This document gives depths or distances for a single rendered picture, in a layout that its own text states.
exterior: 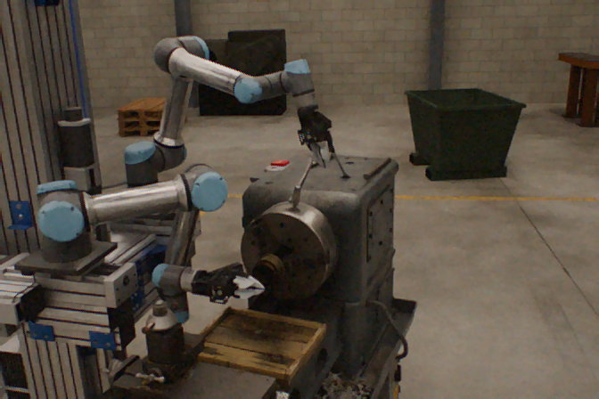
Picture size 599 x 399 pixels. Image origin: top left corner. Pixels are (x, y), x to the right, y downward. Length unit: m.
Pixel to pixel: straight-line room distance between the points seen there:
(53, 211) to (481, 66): 10.89
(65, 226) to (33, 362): 0.87
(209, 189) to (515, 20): 10.72
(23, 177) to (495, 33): 10.69
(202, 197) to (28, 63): 0.69
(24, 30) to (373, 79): 10.29
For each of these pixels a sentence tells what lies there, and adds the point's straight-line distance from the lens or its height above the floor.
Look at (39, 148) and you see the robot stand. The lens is 2.08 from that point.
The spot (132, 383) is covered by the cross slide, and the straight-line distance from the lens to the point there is 1.64.
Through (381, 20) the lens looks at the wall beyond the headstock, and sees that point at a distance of 11.90.
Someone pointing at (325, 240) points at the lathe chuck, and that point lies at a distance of 1.93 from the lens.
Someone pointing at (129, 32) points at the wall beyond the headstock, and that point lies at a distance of 12.85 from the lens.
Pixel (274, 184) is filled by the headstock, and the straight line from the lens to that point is 2.17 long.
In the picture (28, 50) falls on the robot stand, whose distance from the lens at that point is 2.04.
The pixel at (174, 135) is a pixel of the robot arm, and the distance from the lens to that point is 2.34.
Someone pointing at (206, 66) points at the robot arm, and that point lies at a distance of 2.00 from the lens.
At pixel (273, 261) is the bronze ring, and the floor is 1.12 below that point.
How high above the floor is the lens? 1.87
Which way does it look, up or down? 19 degrees down
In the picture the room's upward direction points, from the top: 2 degrees counter-clockwise
